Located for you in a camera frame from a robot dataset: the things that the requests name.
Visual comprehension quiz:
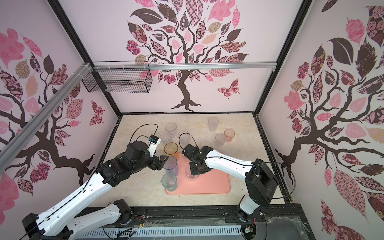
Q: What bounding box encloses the blue-grey plastic cup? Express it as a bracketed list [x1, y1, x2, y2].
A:
[164, 156, 179, 176]

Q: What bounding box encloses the amber plastic cup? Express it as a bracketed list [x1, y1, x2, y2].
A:
[164, 142, 179, 158]

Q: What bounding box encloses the teal plastic cup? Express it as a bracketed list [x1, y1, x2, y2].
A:
[161, 173, 177, 192]

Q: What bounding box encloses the pink tray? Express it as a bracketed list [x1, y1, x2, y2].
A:
[165, 153, 231, 195]

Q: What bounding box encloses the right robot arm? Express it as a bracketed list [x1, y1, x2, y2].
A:
[182, 144, 279, 217]

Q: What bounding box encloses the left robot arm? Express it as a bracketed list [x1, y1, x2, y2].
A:
[22, 141, 169, 240]

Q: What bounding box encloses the orange-pink cup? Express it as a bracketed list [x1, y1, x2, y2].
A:
[224, 129, 236, 143]

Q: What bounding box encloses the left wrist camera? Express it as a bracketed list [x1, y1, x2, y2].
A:
[148, 135, 161, 158]

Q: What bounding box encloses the white slotted cable duct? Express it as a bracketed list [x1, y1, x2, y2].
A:
[78, 226, 244, 240]

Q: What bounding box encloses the black wire basket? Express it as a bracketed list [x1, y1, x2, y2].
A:
[82, 60, 153, 94]

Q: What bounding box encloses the back aluminium rail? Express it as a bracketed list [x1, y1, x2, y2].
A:
[93, 62, 277, 71]

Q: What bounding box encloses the aluminium rail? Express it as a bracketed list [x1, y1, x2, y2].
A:
[93, 62, 277, 71]
[1, 63, 92, 173]

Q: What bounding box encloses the left aluminium rail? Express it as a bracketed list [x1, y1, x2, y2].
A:
[1, 63, 92, 173]

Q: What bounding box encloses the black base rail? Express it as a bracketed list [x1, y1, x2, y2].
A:
[71, 203, 316, 240]

